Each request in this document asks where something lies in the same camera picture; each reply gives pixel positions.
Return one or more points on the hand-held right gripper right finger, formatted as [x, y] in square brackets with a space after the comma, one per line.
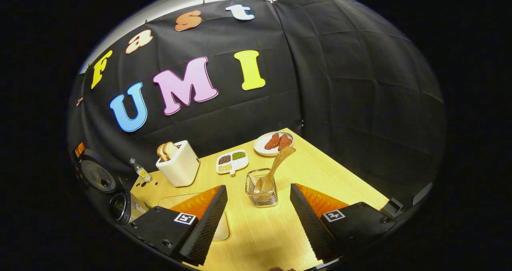
[310, 227]

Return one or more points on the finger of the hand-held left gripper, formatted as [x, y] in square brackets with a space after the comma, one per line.
[80, 148]

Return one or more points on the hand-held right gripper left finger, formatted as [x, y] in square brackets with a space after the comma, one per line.
[208, 227]

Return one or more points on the dark grey rice cooker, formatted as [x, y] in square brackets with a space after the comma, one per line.
[98, 176]

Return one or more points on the clear chopstick holder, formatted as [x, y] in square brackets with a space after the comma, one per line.
[268, 197]

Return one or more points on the wooden spoon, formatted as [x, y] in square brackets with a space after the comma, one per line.
[280, 161]

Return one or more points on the white container with clear lid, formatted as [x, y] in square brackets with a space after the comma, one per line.
[222, 229]

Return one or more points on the red cloth clip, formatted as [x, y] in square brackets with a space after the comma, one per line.
[79, 101]

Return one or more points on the white toaster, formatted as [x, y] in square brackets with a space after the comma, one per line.
[182, 169]

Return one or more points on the white divided grain dish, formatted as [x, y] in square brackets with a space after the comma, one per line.
[236, 166]

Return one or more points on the glass bottle with yellow label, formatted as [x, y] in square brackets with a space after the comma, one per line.
[143, 174]

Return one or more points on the toast slice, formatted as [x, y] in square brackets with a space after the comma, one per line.
[170, 149]
[161, 150]

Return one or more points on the red meat piece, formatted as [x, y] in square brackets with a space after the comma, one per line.
[272, 141]
[284, 141]

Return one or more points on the white round plate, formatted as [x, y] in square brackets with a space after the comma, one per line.
[262, 147]

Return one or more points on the black backdrop cloth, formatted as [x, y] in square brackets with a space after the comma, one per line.
[340, 83]

